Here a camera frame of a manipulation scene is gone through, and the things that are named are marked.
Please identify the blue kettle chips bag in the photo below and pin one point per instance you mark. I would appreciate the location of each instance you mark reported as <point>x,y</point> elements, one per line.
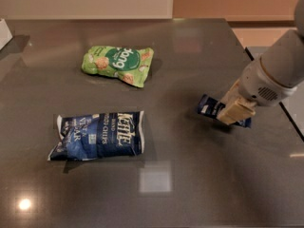
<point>96,136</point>

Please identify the green rice chip bag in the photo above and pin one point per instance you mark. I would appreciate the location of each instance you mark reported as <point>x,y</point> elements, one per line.
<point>127,64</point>

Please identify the blue rxbar blueberry bar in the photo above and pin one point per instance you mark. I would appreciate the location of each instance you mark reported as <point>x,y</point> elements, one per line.
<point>210,107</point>

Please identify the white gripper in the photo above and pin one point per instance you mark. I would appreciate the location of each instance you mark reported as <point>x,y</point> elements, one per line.
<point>256,85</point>

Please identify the white box at left edge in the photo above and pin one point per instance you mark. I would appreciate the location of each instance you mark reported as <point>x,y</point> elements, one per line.
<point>5,34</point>

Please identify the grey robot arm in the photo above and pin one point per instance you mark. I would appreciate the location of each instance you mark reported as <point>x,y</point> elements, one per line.
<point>284,60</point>

